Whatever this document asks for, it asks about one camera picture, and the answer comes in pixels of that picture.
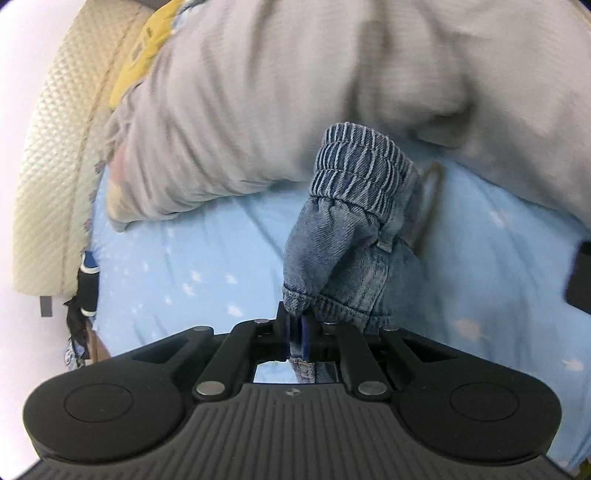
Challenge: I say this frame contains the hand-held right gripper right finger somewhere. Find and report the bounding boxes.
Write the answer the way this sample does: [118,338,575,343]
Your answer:
[298,311,472,400]

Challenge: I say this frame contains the black and blue strap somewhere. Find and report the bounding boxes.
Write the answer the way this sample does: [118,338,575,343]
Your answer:
[75,251,101,319]

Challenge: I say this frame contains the dark object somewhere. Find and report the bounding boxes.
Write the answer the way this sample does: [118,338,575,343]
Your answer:
[565,244,591,315]

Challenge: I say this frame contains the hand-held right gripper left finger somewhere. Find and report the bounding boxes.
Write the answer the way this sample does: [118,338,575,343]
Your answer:
[117,302,297,407]

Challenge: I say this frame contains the grey sweatshirt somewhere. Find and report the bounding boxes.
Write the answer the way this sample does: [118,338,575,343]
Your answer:
[105,0,591,233]

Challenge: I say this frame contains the printed cloth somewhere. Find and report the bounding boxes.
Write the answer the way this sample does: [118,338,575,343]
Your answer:
[61,299,112,371]

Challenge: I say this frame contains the yellow cloth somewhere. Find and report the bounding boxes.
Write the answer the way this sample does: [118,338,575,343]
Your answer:
[108,0,197,110]

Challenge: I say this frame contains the light blue star bed sheet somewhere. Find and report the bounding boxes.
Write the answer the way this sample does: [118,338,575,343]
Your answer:
[87,159,591,477]

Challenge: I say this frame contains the blue denim pants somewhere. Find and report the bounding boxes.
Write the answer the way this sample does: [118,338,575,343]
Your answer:
[281,122,428,384]

